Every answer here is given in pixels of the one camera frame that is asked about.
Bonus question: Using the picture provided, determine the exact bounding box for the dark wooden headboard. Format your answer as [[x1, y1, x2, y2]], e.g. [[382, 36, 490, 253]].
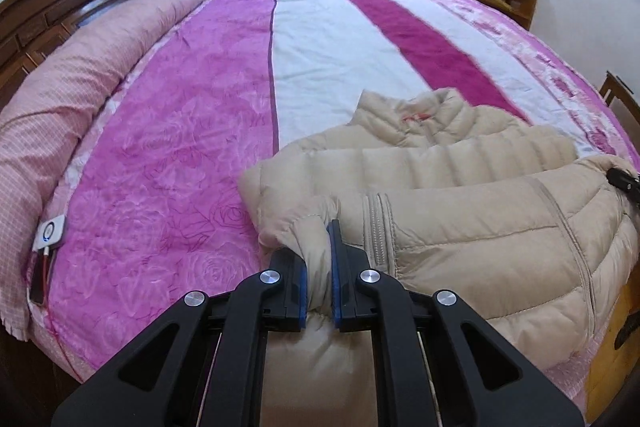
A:
[[0, 0, 146, 108]]

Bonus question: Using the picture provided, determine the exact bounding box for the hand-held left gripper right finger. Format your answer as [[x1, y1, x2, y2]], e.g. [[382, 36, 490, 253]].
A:
[[327, 219, 585, 427]]

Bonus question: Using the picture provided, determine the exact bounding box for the beige puffer jacket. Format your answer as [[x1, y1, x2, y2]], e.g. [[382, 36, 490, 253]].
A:
[[239, 88, 640, 427]]

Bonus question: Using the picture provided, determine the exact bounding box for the red and black controller cable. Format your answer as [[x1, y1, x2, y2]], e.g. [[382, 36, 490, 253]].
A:
[[29, 248, 55, 306]]

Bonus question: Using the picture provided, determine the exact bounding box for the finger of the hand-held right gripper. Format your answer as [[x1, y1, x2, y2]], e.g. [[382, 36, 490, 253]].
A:
[[607, 167, 640, 210]]

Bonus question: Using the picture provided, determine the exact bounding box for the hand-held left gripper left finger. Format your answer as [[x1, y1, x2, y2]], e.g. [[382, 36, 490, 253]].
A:
[[51, 248, 308, 427]]

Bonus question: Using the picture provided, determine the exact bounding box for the wooden chair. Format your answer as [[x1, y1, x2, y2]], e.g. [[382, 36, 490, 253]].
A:
[[598, 71, 640, 128]]

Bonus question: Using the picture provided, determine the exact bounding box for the pink checked rolled quilt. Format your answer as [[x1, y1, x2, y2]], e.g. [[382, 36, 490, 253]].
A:
[[0, 0, 213, 343]]

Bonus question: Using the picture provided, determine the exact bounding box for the light wooden bed base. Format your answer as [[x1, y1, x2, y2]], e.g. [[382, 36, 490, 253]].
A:
[[585, 277, 640, 424]]

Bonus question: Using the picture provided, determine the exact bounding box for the pink striped floral blanket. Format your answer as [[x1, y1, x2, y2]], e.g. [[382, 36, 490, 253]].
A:
[[27, 0, 626, 427]]

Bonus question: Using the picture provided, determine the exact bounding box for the white heating blanket controller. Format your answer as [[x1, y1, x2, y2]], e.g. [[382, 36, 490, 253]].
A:
[[32, 215, 67, 254]]

